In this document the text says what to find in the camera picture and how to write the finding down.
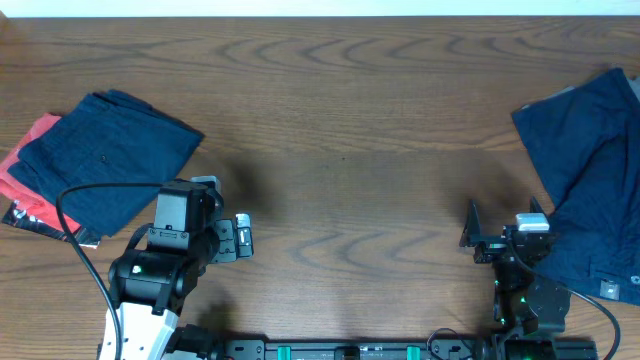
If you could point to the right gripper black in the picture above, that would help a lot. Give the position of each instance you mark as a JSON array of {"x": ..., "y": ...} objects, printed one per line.
[{"x": 490, "y": 248}]

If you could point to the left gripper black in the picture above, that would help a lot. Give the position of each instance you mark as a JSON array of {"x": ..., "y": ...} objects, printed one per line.
[{"x": 227, "y": 248}]

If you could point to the navy blue shorts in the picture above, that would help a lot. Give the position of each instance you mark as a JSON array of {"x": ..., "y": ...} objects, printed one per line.
[{"x": 106, "y": 158}]

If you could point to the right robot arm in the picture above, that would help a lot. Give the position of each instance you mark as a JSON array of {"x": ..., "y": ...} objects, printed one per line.
[{"x": 529, "y": 308}]

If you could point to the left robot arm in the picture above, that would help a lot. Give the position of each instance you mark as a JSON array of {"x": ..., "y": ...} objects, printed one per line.
[{"x": 149, "y": 284}]

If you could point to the pile of navy garments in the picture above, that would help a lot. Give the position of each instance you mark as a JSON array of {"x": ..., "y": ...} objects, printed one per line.
[{"x": 584, "y": 145}]

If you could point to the red folded t-shirt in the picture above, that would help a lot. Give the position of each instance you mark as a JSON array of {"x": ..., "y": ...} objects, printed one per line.
[{"x": 27, "y": 201}]

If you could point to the black white patterned folded garment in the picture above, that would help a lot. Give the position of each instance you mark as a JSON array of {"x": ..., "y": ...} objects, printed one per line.
[{"x": 20, "y": 219}]

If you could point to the black mounting rail base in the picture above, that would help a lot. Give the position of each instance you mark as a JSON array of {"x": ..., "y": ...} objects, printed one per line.
[{"x": 345, "y": 350}]

